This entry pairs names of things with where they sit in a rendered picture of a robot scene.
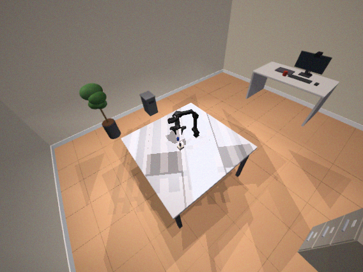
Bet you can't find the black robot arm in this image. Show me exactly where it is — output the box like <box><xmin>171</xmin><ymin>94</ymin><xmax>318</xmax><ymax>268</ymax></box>
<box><xmin>167</xmin><ymin>109</ymin><xmax>200</xmax><ymax>138</ymax></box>

